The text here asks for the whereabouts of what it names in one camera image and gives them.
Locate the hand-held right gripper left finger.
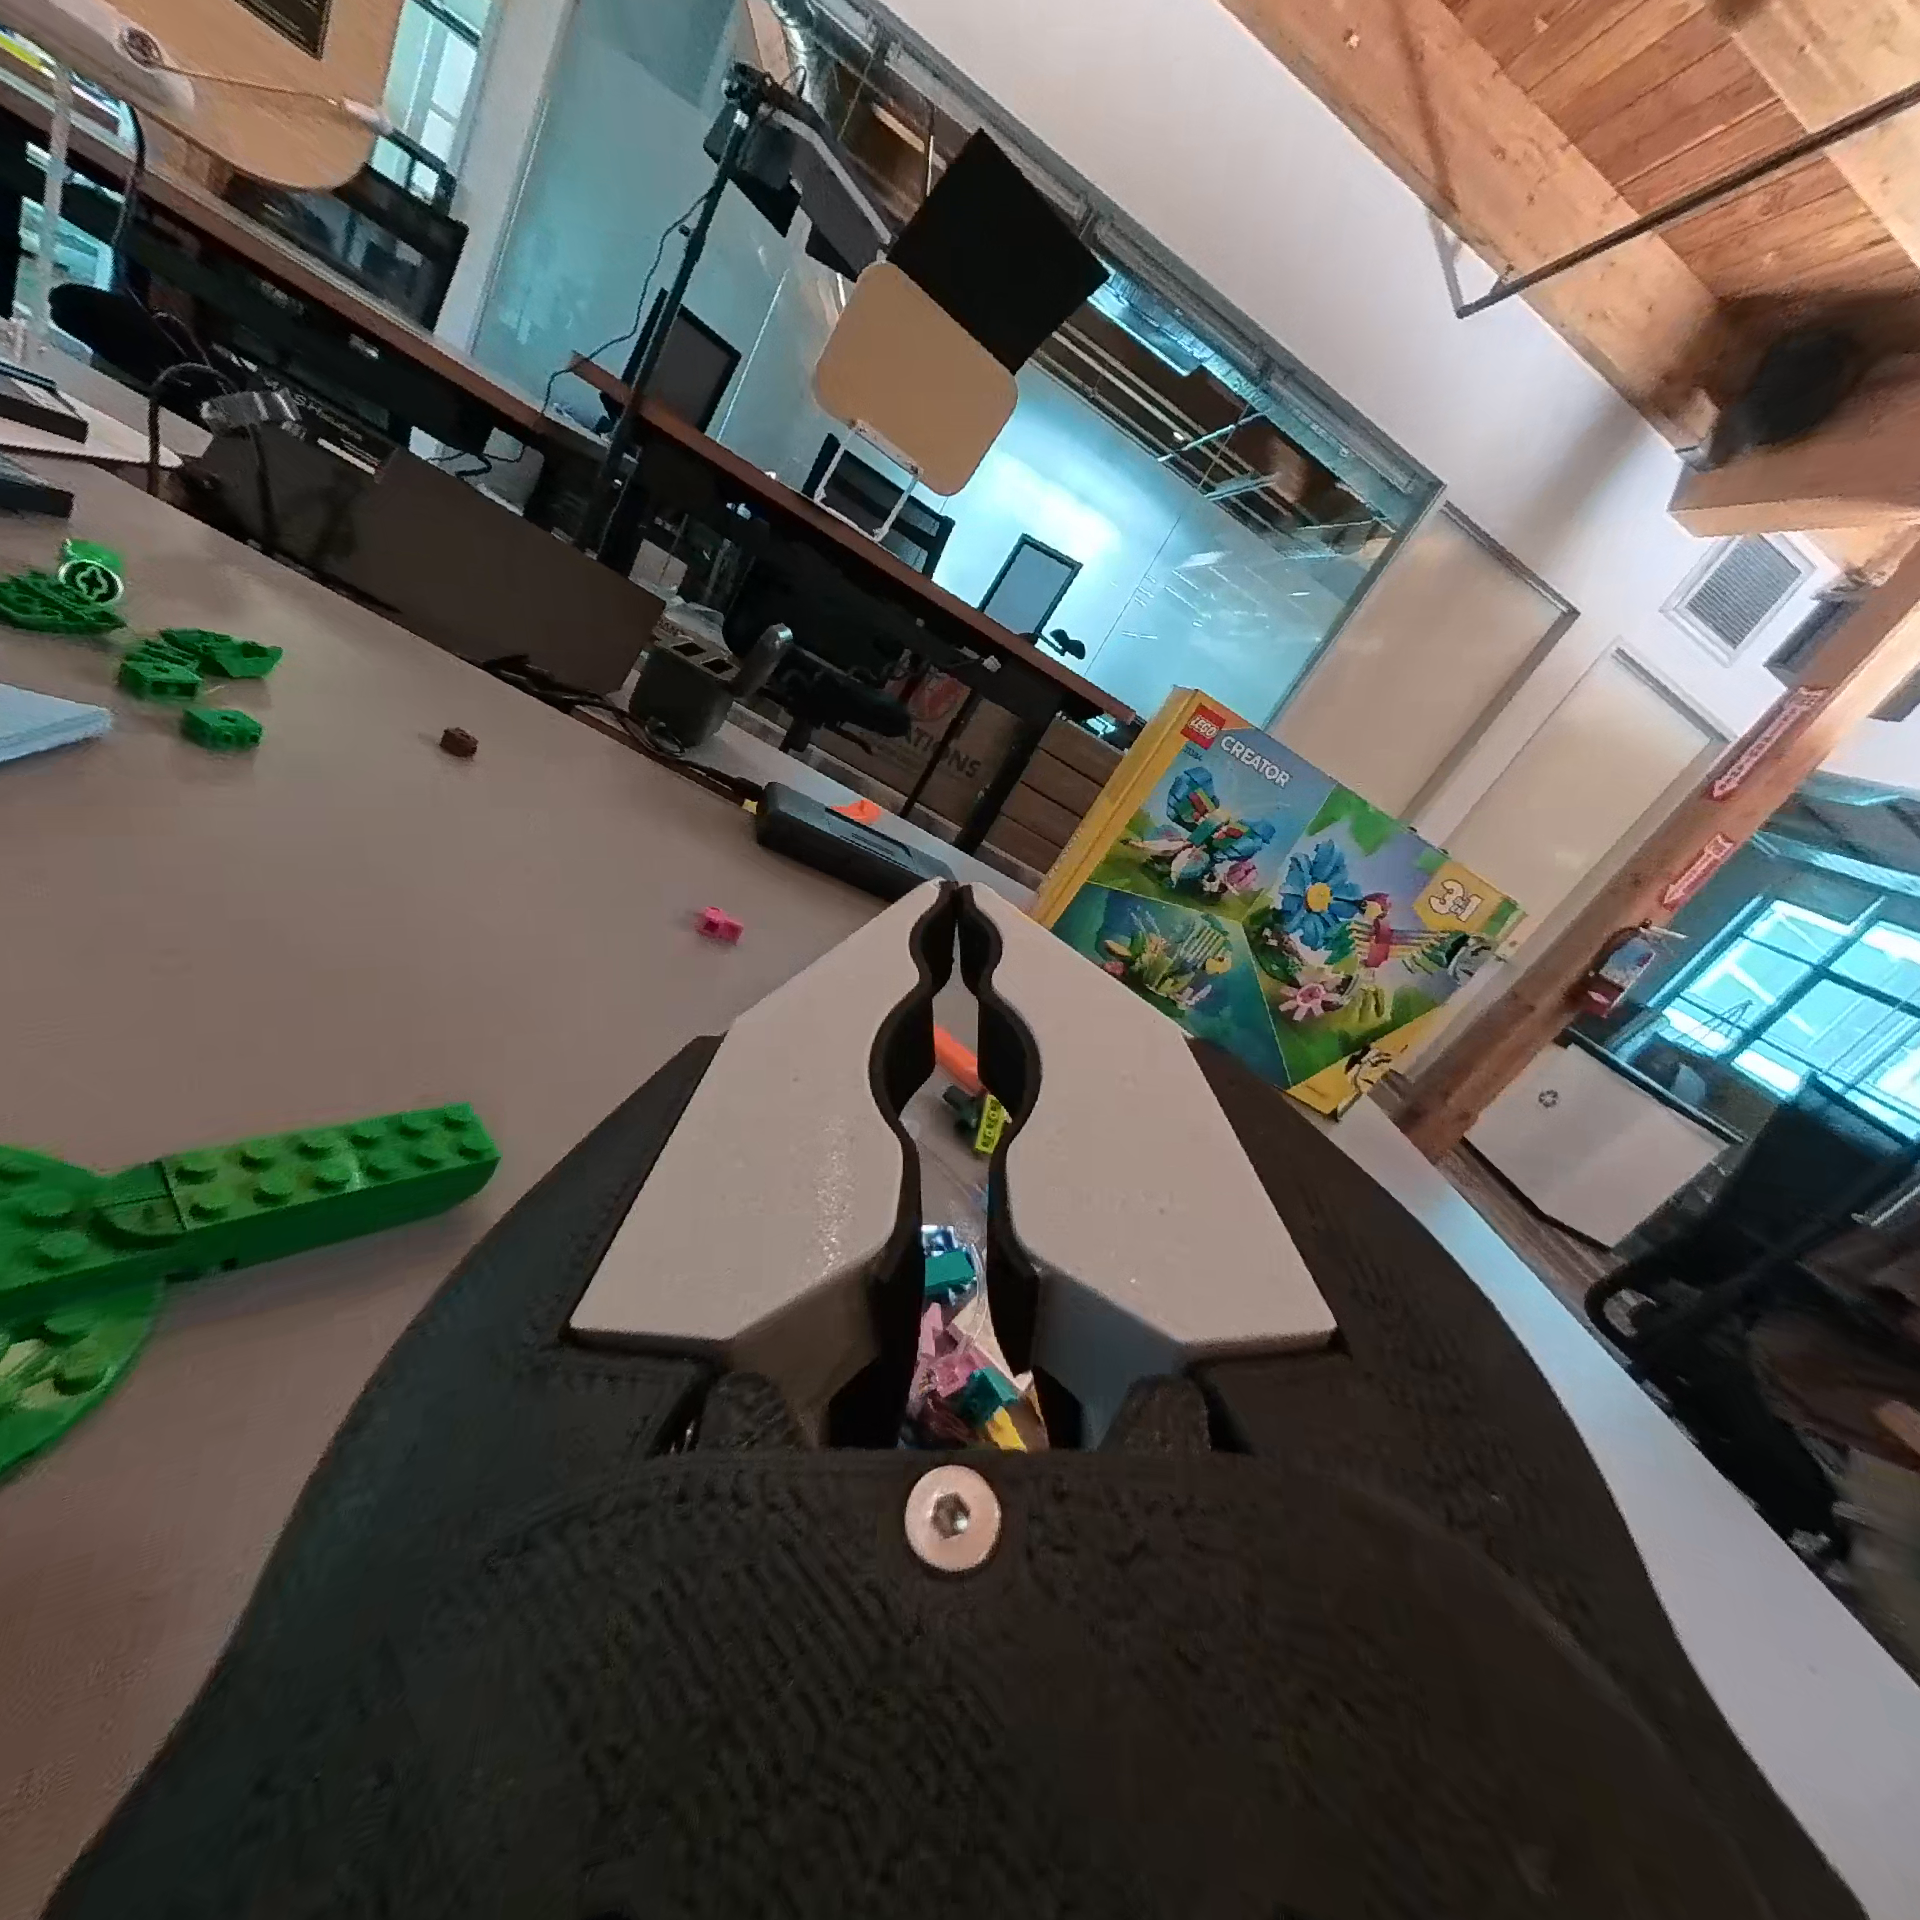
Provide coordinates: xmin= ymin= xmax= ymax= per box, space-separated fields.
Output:
xmin=567 ymin=881 xmax=963 ymax=1444

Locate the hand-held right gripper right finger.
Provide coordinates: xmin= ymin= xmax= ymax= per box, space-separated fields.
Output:
xmin=965 ymin=884 xmax=1339 ymax=1444

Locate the pile of coloured toy bricks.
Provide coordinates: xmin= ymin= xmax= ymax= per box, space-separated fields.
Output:
xmin=900 ymin=1078 xmax=1052 ymax=1452

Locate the cluster of small green bricks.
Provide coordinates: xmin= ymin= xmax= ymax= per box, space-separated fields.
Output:
xmin=0 ymin=573 xmax=287 ymax=755

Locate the grey desk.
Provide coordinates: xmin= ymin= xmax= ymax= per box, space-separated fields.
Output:
xmin=0 ymin=435 xmax=1920 ymax=1920

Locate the yellow toy brick box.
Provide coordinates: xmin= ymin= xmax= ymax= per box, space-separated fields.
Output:
xmin=1032 ymin=683 xmax=1528 ymax=1121

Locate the stack of cardboard boxes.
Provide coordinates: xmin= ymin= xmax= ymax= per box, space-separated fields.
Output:
xmin=883 ymin=701 xmax=1123 ymax=883

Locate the white cabinet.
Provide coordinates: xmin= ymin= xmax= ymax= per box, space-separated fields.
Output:
xmin=1459 ymin=1032 xmax=1738 ymax=1251

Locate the green brick plate assembly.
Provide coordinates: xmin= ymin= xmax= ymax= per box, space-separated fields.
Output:
xmin=0 ymin=1101 xmax=503 ymax=1481

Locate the red fire extinguisher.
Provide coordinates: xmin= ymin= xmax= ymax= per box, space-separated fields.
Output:
xmin=1579 ymin=920 xmax=1670 ymax=1025

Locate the grey battery charger case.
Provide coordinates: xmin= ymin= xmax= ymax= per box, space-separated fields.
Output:
xmin=628 ymin=635 xmax=740 ymax=749

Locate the black office chair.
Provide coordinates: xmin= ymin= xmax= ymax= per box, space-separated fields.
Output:
xmin=1579 ymin=1069 xmax=1920 ymax=1550
xmin=738 ymin=619 xmax=920 ymax=755

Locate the white door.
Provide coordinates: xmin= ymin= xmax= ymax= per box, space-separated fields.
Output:
xmin=1437 ymin=642 xmax=1738 ymax=906
xmin=1302 ymin=499 xmax=1584 ymax=824

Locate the black monitor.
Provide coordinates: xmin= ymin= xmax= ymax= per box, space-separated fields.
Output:
xmin=974 ymin=530 xmax=1085 ymax=642

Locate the long wooden table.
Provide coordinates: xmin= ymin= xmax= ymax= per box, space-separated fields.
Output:
xmin=0 ymin=67 xmax=552 ymax=456
xmin=567 ymin=349 xmax=1146 ymax=859

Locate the rounded cardboard panel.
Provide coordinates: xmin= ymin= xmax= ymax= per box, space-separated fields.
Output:
xmin=812 ymin=257 xmax=1023 ymax=499

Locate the white instruction booklet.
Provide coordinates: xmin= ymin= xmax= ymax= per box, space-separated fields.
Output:
xmin=0 ymin=681 xmax=116 ymax=771

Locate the black square panel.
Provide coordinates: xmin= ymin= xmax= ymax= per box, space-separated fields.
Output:
xmin=892 ymin=125 xmax=1112 ymax=377

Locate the hanging cardboard panel black label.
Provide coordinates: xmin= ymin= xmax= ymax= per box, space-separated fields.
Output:
xmin=102 ymin=0 xmax=408 ymax=194

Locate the wooden post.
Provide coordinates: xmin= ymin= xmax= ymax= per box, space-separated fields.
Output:
xmin=1383 ymin=573 xmax=1920 ymax=1161

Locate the black camera tripod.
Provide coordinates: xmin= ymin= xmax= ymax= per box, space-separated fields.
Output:
xmin=590 ymin=57 xmax=846 ymax=577

